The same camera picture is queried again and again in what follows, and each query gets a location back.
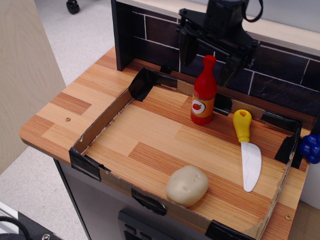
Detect dark tile backsplash shelf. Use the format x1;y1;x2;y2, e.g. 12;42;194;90
111;1;320;117

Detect yellow handled toy knife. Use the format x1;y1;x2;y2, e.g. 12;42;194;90
232;109;262;193

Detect red hot sauce bottle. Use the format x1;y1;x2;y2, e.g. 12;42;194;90
190;55;217;125

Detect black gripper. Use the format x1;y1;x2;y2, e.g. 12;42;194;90
177;0;260;87

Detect beige toy potato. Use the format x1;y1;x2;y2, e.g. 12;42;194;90
165;165;209;208

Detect light wooden panel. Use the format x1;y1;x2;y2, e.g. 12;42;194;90
0;0;66;172

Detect black caster wheel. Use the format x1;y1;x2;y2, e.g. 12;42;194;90
66;0;80;15

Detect blue toy grapes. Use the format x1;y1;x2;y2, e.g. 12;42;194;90
298;134;320;164

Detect grey cabinet under table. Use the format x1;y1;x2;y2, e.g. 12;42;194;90
55;160;206;240

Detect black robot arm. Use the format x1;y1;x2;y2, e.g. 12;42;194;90
177;0;262;86

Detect taped cardboard fence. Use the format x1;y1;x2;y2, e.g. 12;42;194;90
69;68;301;240

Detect black equipment with cable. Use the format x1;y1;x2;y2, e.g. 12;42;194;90
0;212;62;240

